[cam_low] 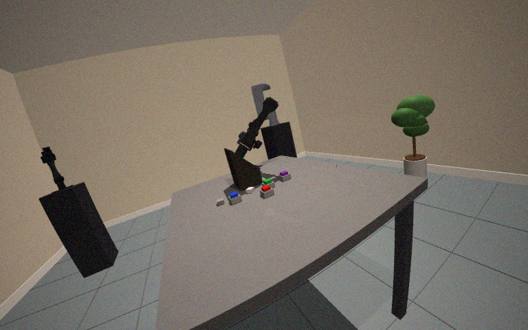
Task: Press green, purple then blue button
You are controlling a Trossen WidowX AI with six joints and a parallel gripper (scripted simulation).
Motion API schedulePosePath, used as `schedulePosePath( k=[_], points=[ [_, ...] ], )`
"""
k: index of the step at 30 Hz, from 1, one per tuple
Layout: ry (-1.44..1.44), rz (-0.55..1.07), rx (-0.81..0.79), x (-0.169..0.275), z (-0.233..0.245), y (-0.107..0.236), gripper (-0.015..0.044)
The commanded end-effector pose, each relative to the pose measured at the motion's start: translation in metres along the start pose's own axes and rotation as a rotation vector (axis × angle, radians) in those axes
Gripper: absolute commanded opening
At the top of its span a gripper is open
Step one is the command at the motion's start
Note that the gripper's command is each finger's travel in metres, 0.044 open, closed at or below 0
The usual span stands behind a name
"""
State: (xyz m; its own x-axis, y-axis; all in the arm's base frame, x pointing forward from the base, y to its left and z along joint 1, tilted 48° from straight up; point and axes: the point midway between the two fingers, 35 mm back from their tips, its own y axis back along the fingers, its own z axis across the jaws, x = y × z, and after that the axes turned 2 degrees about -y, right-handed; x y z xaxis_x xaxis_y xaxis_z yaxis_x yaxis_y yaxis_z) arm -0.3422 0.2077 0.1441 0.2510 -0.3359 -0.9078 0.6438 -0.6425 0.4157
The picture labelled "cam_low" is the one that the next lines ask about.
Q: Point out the red button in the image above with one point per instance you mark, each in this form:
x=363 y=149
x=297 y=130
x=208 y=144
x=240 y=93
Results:
x=266 y=191

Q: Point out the green button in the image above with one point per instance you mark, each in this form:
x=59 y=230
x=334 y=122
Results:
x=268 y=182

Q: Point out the purple button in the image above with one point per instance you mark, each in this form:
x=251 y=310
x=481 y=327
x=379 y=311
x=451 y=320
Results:
x=284 y=176

